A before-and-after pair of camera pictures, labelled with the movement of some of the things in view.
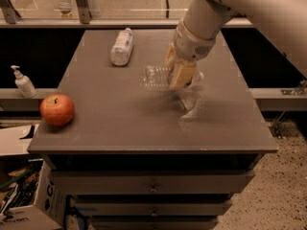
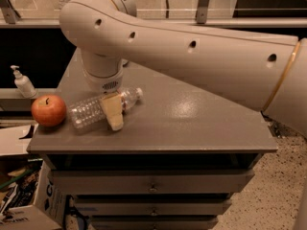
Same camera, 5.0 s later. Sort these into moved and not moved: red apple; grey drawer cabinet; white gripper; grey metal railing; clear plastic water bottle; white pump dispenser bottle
Moved: clear plastic water bottle; white gripper; red apple
Not moved: grey drawer cabinet; white pump dispenser bottle; grey metal railing
